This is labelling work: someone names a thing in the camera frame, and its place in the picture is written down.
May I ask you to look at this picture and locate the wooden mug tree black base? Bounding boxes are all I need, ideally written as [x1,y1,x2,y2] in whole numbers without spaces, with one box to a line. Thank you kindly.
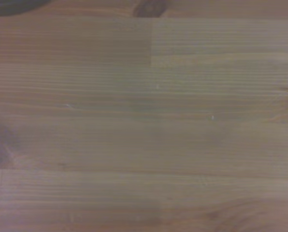
[0,0,51,17]

